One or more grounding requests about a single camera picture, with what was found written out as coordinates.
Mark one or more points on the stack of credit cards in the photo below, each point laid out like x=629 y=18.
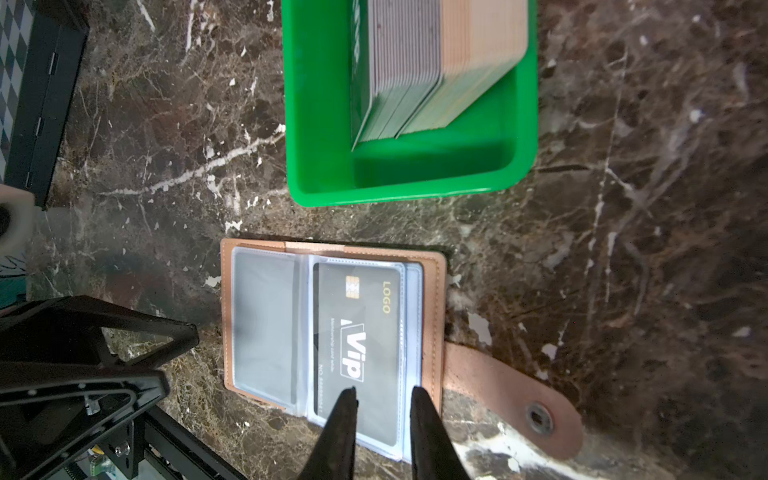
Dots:
x=417 y=65

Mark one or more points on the black mounting rail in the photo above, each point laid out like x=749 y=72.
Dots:
x=176 y=453

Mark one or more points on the tan leather card holder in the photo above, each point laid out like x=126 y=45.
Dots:
x=267 y=314

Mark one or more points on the green plastic tray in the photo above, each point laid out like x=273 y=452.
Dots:
x=490 y=147

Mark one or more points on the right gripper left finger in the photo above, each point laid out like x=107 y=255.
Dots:
x=333 y=456

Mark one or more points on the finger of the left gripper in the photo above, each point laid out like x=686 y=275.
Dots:
x=69 y=330
x=51 y=413

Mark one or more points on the checkerboard calibration plate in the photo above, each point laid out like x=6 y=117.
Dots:
x=17 y=17

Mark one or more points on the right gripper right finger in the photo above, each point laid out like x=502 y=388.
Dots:
x=432 y=453

